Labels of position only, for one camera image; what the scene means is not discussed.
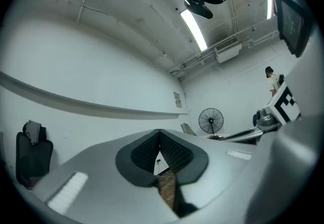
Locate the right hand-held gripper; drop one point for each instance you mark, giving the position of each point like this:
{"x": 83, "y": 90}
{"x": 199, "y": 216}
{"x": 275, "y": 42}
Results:
{"x": 284, "y": 106}

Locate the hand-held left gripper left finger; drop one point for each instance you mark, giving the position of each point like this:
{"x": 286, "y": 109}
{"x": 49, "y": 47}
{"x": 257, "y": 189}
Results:
{"x": 101, "y": 177}

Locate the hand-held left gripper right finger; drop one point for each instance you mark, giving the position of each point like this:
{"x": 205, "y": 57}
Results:
{"x": 217, "y": 167}

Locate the black office chair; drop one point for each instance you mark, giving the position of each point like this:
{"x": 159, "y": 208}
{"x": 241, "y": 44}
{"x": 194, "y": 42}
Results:
{"x": 31, "y": 159}

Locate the grey clothing on chair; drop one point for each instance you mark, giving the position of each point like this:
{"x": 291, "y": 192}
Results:
{"x": 34, "y": 129}

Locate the white ceiling pipes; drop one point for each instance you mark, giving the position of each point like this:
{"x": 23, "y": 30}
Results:
{"x": 202, "y": 60}

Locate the black flat screen monitor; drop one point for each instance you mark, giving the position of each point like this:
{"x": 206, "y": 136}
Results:
{"x": 292, "y": 22}

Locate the black pedestal fan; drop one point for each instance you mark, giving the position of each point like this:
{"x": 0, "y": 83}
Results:
{"x": 210, "y": 121}

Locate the grey wall rail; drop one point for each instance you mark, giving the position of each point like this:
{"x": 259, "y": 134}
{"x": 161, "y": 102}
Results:
{"x": 83, "y": 106}

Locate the white wall notice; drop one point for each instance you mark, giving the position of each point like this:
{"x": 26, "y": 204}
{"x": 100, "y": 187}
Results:
{"x": 177, "y": 99}

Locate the white wall air conditioner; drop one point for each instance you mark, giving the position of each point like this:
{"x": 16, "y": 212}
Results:
{"x": 227, "y": 51}

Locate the black head-mounted camera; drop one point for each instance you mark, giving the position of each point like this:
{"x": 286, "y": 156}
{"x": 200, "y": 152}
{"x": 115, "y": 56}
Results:
{"x": 198, "y": 8}

